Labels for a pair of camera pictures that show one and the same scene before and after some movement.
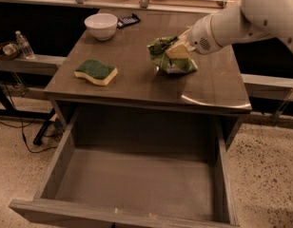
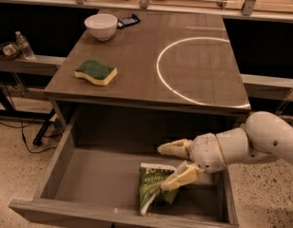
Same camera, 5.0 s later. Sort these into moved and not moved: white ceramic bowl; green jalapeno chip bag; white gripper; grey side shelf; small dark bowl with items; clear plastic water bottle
Moved: white gripper; green jalapeno chip bag
Not moved: grey side shelf; white ceramic bowl; clear plastic water bottle; small dark bowl with items
